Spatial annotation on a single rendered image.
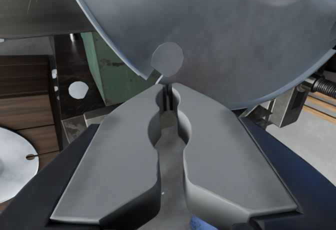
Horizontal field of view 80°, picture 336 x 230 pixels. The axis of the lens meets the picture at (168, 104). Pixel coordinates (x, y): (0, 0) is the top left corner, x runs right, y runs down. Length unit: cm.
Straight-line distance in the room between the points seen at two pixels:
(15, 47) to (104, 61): 69
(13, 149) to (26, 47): 40
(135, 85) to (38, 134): 43
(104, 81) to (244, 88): 17
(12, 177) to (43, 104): 25
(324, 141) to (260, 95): 157
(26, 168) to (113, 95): 50
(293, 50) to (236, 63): 6
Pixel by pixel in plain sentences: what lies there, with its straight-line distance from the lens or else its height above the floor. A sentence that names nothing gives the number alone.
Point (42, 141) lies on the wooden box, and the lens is 68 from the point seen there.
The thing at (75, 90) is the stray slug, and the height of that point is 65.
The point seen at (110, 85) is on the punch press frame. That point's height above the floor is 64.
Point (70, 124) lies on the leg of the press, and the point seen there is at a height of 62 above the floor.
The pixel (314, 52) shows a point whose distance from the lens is 24.
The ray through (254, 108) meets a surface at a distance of 20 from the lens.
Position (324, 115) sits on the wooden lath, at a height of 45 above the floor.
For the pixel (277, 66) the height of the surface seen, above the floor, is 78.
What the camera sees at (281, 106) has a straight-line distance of 32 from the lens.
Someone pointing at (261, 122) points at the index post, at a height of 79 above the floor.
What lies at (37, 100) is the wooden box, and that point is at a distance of 61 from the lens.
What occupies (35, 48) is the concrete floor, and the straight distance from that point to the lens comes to 92.
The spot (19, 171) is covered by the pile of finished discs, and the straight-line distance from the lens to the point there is 74.
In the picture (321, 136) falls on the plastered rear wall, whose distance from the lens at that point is 176.
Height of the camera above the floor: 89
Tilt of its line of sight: 49 degrees down
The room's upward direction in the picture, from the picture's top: 137 degrees clockwise
